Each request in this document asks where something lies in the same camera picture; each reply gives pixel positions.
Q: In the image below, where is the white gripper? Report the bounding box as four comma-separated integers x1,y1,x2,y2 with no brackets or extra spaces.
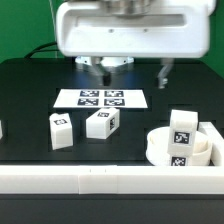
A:
56,0,217,89

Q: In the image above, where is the white round stool seat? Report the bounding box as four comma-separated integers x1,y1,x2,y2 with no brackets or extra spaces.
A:
146,126,212,166

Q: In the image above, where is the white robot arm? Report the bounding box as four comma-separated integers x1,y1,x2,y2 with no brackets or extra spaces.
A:
56,0,217,88

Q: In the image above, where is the white marker sheet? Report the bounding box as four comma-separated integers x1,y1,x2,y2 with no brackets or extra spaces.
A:
54,89,148,108

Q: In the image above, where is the white front fence bar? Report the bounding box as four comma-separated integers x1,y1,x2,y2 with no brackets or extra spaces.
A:
0,165,224,194

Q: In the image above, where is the white block at left edge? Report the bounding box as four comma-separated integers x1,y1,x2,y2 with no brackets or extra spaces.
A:
0,120,3,140

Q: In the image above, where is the black cable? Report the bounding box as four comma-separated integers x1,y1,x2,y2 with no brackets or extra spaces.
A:
23,41,59,60

